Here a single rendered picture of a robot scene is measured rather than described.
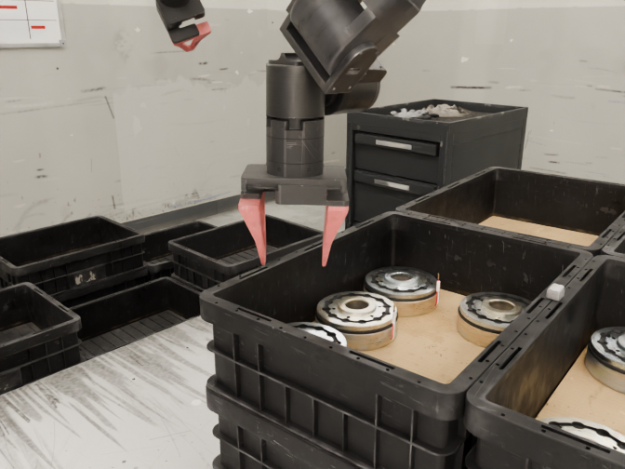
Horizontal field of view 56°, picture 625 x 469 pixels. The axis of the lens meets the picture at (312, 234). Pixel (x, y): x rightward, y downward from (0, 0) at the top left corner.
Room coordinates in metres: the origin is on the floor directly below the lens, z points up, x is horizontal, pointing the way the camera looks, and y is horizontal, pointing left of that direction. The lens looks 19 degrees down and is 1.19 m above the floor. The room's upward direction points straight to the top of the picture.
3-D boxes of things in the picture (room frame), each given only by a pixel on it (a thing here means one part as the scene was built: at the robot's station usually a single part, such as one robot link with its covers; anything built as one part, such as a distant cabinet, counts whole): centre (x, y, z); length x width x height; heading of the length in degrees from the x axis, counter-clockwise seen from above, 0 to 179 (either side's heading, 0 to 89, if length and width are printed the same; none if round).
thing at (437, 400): (0.63, -0.11, 0.92); 0.40 x 0.30 x 0.02; 142
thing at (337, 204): (0.58, 0.00, 1.01); 0.07 x 0.07 x 0.09; 0
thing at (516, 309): (0.67, -0.24, 0.86); 0.05 x 0.05 x 0.01
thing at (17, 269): (1.70, 0.76, 0.37); 0.40 x 0.30 x 0.45; 136
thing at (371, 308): (0.68, -0.06, 0.86); 0.05 x 0.05 x 0.01
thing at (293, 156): (0.58, 0.02, 1.08); 0.10 x 0.07 x 0.07; 90
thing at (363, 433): (0.63, -0.11, 0.87); 0.40 x 0.30 x 0.11; 142
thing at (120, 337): (1.42, 0.47, 0.31); 0.40 x 0.30 x 0.34; 136
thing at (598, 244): (0.94, -0.36, 0.92); 0.40 x 0.30 x 0.02; 142
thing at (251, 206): (0.58, 0.04, 1.01); 0.07 x 0.07 x 0.09; 0
